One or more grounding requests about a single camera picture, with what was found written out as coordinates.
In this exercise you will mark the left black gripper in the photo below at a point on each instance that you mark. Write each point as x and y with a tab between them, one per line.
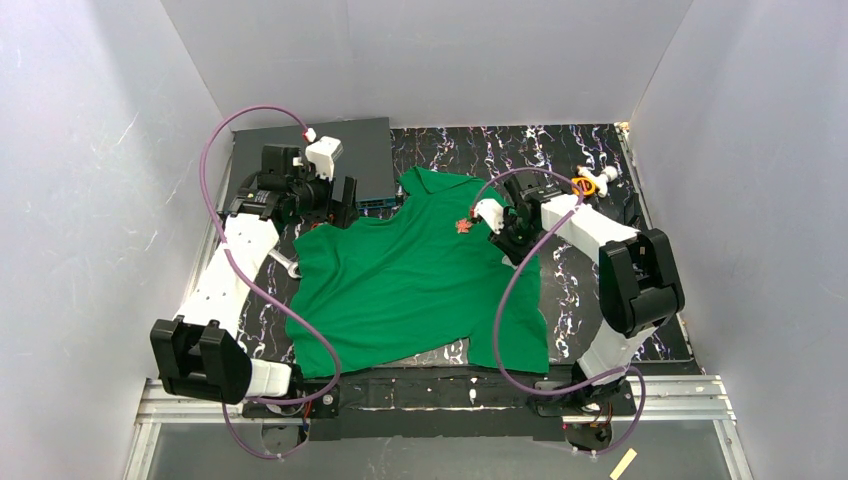
342	199

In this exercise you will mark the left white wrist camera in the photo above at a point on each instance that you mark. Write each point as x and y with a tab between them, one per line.
322	153

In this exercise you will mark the orange white toy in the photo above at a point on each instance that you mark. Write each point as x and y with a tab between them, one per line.
590	184

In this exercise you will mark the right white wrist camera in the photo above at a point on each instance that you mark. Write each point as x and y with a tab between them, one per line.
491	212

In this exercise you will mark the grey network switch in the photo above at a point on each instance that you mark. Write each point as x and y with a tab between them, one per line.
366	157

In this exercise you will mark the green polo shirt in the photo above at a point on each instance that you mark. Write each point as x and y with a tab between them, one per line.
383	290

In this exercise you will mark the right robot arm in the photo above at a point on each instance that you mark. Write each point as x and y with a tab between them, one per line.
639	284

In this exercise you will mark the silver wrench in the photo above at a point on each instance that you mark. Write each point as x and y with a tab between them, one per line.
291	266

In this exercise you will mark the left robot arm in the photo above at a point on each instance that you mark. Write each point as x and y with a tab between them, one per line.
196	352

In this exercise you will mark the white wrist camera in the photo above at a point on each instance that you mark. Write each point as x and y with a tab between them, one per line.
491	212
322	153

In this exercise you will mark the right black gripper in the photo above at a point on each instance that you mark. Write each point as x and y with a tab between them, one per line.
510	235

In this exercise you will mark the yellow tape strip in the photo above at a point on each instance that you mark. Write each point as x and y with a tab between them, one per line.
623	464

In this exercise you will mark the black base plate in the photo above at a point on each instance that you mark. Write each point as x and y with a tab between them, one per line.
430	402

